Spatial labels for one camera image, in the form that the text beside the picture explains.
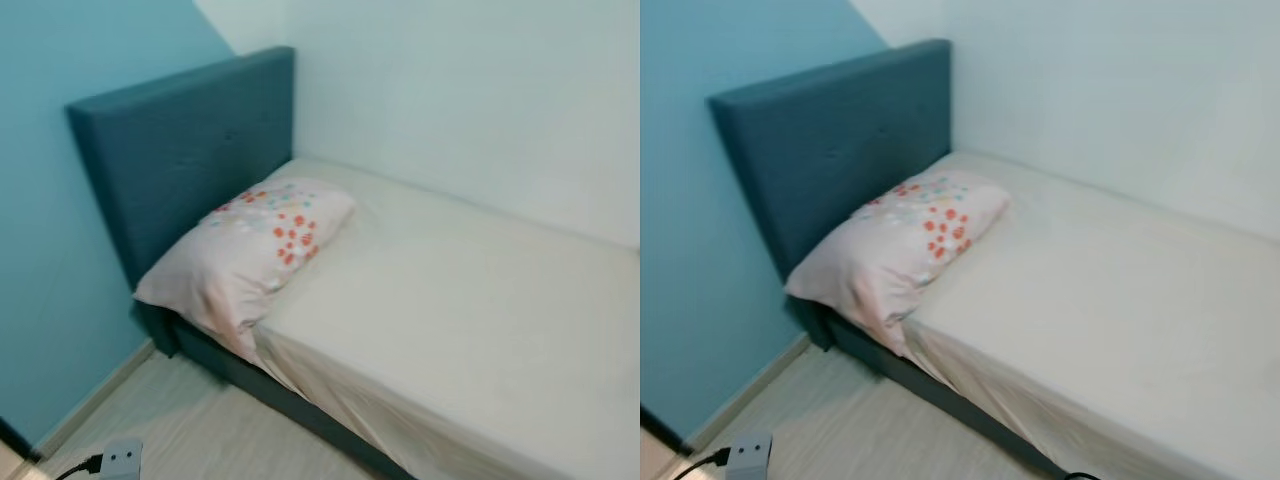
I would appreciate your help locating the blue upholstered bed headboard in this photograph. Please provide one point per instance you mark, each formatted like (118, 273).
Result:
(180, 150)
(830, 140)

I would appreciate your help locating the pink pillow with coloured dots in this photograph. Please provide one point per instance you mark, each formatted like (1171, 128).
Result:
(890, 255)
(240, 260)

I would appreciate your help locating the dark blue bed frame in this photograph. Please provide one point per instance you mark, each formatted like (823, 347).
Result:
(250, 385)
(900, 375)

